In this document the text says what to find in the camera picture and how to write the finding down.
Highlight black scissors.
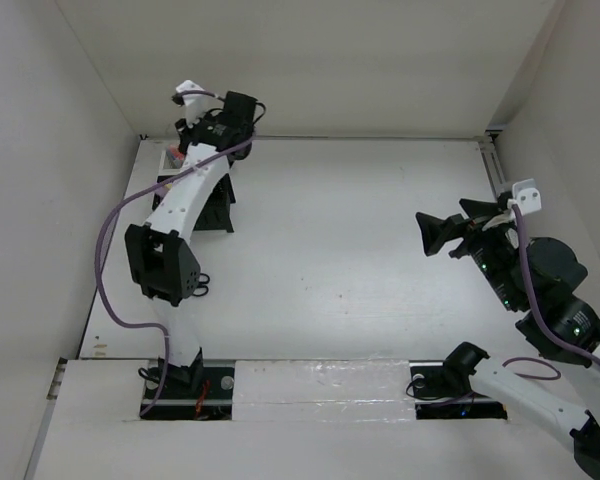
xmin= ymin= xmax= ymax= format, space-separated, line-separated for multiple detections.
xmin=192 ymin=273 xmax=211 ymax=298

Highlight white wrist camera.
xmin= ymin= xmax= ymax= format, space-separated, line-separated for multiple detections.
xmin=497 ymin=178 xmax=542 ymax=221
xmin=172 ymin=80 xmax=217 ymax=126

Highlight black mesh organizer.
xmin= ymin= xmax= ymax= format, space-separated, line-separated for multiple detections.
xmin=144 ymin=167 xmax=236 ymax=240

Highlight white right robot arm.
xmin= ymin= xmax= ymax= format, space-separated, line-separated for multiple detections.
xmin=415 ymin=199 xmax=600 ymax=479

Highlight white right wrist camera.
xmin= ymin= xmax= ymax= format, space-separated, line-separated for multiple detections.
xmin=497 ymin=178 xmax=542 ymax=221

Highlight white mesh organizer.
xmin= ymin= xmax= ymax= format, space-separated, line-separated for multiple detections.
xmin=158 ymin=144 xmax=185 ymax=177

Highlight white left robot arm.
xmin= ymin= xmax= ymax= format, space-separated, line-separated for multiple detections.
xmin=124 ymin=89 xmax=262 ymax=397

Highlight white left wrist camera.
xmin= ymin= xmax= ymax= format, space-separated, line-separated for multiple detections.
xmin=172 ymin=80 xmax=217 ymax=126

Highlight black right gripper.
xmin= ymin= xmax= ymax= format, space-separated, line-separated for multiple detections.
xmin=414 ymin=196 xmax=524 ymax=309

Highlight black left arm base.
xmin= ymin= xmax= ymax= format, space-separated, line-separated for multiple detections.
xmin=138 ymin=351 xmax=236 ymax=421

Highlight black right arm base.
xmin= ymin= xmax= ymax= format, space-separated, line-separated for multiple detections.
xmin=405 ymin=342 xmax=508 ymax=420

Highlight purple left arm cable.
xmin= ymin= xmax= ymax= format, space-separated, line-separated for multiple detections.
xmin=95 ymin=89 xmax=259 ymax=416

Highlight orange highlighter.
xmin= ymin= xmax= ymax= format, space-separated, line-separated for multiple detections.
xmin=165 ymin=146 xmax=185 ymax=168

